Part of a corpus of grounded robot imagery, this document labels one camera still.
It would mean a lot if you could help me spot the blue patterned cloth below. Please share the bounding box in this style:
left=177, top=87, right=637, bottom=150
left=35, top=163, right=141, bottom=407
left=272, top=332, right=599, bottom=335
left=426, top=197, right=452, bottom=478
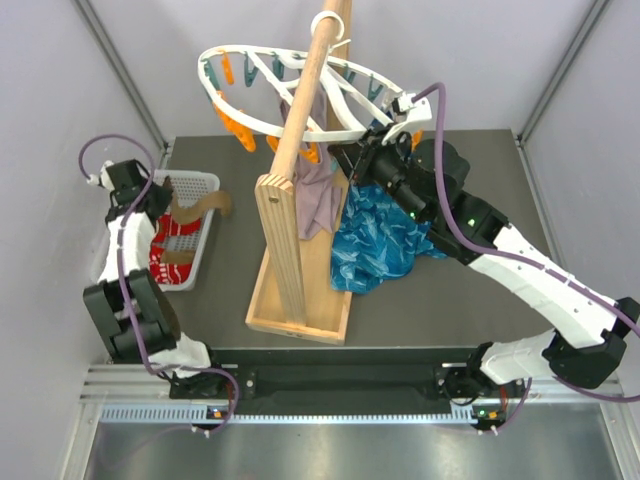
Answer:
left=330, top=185, right=447, bottom=295

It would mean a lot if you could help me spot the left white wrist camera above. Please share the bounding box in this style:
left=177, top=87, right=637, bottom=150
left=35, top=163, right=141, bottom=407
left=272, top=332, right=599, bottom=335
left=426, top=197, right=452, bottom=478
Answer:
left=86, top=160, right=115, bottom=192

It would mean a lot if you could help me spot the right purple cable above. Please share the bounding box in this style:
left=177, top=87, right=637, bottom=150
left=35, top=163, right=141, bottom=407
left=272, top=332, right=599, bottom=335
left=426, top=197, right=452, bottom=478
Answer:
left=414, top=82, right=640, bottom=436

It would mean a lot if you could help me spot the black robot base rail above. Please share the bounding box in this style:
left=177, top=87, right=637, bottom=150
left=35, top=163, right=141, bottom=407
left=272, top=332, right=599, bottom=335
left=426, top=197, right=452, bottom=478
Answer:
left=107, top=344, right=551, bottom=416

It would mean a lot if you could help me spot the red santa christmas sock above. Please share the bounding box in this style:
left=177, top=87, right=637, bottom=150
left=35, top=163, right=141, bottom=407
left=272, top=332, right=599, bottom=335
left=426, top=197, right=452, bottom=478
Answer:
left=149, top=214, right=202, bottom=285

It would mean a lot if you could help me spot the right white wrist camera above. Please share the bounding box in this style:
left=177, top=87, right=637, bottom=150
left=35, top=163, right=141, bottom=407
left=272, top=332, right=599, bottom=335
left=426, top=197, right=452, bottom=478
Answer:
left=382, top=91, right=433, bottom=145

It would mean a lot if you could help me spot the brown sock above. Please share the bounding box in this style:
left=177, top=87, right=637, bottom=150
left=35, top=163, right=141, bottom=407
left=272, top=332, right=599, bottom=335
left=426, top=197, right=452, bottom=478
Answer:
left=161, top=250, right=196, bottom=265
left=163, top=177, right=233, bottom=225

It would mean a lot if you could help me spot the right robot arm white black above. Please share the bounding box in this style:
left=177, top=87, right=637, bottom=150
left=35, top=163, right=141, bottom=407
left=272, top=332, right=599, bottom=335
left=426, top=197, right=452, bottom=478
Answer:
left=328, top=129, right=639, bottom=401

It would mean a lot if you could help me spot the mauve cloth on hanger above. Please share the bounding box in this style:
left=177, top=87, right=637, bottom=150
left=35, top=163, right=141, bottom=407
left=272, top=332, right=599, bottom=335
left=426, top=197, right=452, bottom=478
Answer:
left=277, top=82, right=341, bottom=241

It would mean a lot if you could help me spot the wooden drying rack stand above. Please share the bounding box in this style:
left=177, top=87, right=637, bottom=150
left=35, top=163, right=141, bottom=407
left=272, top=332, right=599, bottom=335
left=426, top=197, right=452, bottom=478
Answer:
left=245, top=1, right=352, bottom=345

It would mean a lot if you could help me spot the white oval clip hanger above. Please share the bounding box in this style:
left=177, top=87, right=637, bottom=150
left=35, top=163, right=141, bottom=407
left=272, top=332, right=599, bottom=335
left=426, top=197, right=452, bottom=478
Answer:
left=197, top=9, right=432, bottom=151

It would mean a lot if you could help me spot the white perforated plastic basket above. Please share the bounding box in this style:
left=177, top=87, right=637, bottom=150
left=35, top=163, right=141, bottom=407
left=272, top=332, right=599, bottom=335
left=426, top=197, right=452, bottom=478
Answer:
left=139, top=170, right=220, bottom=292

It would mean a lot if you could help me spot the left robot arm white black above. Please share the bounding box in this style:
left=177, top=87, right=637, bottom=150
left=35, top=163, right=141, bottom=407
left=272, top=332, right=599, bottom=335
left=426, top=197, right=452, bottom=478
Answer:
left=83, top=159, right=232, bottom=399

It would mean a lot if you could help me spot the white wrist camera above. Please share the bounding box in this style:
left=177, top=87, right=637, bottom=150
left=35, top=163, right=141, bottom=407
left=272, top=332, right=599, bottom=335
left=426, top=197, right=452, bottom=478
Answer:
left=382, top=91, right=433, bottom=145
left=86, top=160, right=115, bottom=192

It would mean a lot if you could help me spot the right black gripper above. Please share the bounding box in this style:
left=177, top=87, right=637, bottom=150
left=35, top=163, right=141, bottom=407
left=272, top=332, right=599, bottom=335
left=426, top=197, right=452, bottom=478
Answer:
left=332, top=123, right=430, bottom=226

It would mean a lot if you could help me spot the grey slotted cable duct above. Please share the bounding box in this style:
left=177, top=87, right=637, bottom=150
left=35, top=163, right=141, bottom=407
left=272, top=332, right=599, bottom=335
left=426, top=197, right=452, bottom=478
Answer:
left=99, top=403, right=481, bottom=426

